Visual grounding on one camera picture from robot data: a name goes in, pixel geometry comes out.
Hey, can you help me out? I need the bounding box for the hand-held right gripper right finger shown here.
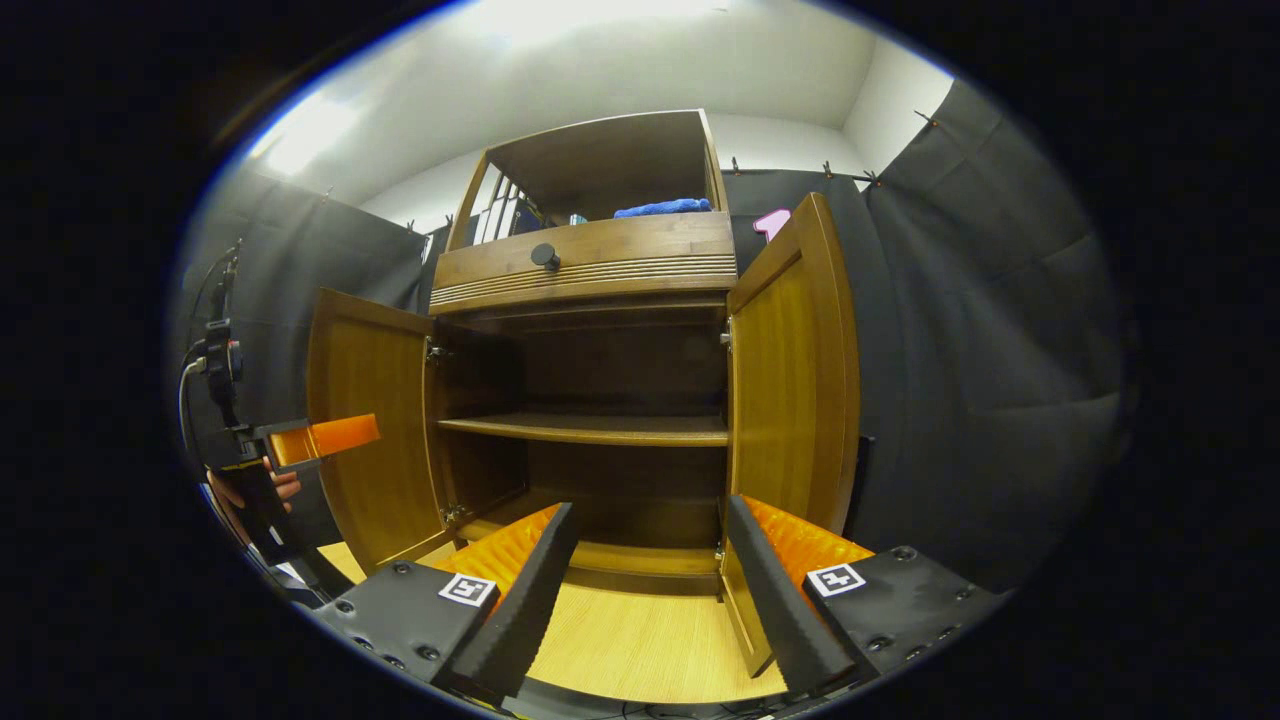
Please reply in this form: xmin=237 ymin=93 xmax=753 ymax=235
xmin=722 ymin=494 xmax=1006 ymax=698

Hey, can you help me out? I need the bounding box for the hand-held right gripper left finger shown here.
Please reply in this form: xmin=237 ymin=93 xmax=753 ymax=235
xmin=313 ymin=502 xmax=581 ymax=706

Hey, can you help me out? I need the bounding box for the wooden shoe cabinet door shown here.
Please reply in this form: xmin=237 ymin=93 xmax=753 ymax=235
xmin=305 ymin=288 xmax=451 ymax=576
xmin=720 ymin=192 xmax=863 ymax=679

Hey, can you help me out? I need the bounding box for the wooden cabinet shelf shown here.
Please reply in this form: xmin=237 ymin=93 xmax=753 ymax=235
xmin=437 ymin=413 xmax=731 ymax=448

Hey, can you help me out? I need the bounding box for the blue cloth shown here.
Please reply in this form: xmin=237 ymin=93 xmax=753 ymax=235
xmin=613 ymin=197 xmax=713 ymax=219

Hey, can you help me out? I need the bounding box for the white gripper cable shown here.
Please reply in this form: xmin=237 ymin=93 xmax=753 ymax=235
xmin=177 ymin=250 xmax=241 ymax=471

